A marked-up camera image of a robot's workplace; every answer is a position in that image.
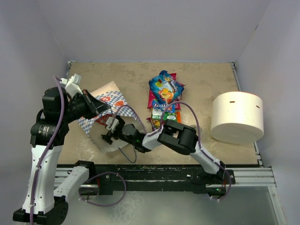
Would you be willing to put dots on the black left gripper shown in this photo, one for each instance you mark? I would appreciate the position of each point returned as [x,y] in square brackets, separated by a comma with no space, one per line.
[95,106]

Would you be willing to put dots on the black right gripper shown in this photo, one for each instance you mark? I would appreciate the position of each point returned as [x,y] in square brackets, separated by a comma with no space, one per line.
[107,138]

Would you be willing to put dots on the blue checkered paper bag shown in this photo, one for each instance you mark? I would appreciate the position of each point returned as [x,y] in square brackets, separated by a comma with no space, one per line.
[93,147]

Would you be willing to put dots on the red small snack packet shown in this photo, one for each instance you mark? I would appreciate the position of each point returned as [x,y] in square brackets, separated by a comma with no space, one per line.
[102,120]

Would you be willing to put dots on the purple Fox's candy bag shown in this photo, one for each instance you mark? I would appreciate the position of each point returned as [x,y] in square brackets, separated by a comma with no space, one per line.
[155,122]

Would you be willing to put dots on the green snack pack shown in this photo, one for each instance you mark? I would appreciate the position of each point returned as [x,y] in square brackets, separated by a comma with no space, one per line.
[168,116]

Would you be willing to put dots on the blue colourful snack bag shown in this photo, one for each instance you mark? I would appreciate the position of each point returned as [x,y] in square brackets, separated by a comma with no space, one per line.
[166,90]

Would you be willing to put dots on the red Real chips bag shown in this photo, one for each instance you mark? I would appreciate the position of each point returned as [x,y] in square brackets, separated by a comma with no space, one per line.
[151,98]

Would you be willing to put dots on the blue M&M's candy packet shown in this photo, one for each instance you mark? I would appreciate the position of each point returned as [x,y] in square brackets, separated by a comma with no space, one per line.
[158,108]

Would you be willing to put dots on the orange snack box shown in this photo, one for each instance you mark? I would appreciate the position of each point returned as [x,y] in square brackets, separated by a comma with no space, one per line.
[178,117]

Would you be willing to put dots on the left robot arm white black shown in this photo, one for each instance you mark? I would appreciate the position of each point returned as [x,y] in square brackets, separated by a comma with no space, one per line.
[44,204]

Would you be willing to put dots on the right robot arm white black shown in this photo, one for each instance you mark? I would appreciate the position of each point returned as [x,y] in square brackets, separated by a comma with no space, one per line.
[178,137]

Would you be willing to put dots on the white cylindrical paper lamp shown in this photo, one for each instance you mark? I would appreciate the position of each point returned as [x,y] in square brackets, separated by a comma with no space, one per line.
[237,118]

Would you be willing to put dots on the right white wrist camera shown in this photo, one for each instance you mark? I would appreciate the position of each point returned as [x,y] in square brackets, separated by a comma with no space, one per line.
[114,123]

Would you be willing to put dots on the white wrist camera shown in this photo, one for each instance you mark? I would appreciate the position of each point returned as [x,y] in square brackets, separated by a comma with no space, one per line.
[71,85]
[114,123]

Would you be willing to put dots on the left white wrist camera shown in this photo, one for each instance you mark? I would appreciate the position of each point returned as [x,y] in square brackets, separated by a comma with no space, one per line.
[71,85]

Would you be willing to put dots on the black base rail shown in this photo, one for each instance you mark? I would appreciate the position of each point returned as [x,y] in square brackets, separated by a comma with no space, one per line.
[161,178]

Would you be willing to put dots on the aluminium frame rails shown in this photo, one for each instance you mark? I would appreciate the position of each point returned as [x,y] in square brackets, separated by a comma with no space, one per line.
[246,177]

